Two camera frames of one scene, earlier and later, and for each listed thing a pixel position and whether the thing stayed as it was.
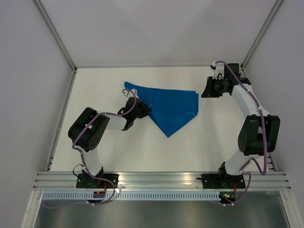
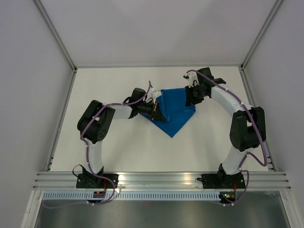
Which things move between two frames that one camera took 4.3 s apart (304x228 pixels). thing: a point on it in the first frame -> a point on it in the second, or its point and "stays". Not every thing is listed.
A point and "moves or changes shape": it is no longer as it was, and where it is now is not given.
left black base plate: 87,181 stays
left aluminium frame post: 56,34 stays
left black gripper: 146,110 -> 156,115
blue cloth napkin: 170,109 moves or changes shape
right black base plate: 222,180 stays
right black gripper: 208,92 -> 190,100
